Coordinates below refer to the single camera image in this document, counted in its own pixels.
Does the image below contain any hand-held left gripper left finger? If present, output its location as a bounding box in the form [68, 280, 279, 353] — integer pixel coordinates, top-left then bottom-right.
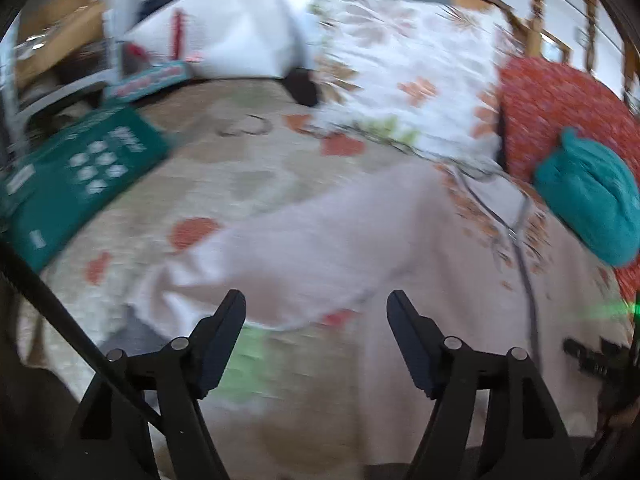
[50, 289, 247, 480]

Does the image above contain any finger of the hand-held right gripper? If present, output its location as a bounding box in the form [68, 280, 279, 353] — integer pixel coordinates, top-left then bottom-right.
[563, 338, 627, 378]

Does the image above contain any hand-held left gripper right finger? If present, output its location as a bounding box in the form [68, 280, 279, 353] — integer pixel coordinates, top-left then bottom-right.
[386, 289, 583, 480]

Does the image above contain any pale pink small garment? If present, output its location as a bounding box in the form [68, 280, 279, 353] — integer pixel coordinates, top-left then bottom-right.
[127, 160, 501, 333]

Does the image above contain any person's right hand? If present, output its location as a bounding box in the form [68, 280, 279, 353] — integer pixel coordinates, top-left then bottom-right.
[596, 385, 635, 457]

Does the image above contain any teal cloth bundle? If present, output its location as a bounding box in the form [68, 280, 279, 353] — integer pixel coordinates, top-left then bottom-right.
[532, 127, 640, 268]

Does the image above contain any heart print quilt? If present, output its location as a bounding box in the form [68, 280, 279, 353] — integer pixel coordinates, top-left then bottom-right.
[15, 77, 636, 480]

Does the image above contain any green cardboard box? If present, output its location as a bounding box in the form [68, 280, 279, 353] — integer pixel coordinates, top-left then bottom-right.
[0, 105, 173, 272]

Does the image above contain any red patterned pillow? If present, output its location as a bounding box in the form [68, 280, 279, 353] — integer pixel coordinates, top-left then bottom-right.
[497, 56, 640, 301]

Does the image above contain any white floral pillow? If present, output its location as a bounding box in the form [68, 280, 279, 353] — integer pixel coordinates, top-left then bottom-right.
[307, 0, 507, 161]

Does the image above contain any colourful flat toy box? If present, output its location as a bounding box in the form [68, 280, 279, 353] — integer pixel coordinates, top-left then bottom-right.
[102, 60, 193, 102]

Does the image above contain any white paper bag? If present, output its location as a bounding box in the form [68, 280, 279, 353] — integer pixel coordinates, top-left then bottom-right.
[120, 0, 313, 81]

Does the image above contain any wooden headboard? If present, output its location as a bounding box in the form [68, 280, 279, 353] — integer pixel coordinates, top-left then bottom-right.
[425, 0, 640, 98]

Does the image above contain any brown cardboard box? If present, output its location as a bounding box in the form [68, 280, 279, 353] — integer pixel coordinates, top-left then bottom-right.
[15, 0, 107, 88]

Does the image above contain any grey cable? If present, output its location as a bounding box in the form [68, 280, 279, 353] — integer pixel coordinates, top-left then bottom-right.
[450, 160, 543, 361]

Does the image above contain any black cable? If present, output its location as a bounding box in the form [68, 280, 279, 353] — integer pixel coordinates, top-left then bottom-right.
[0, 240, 163, 428]

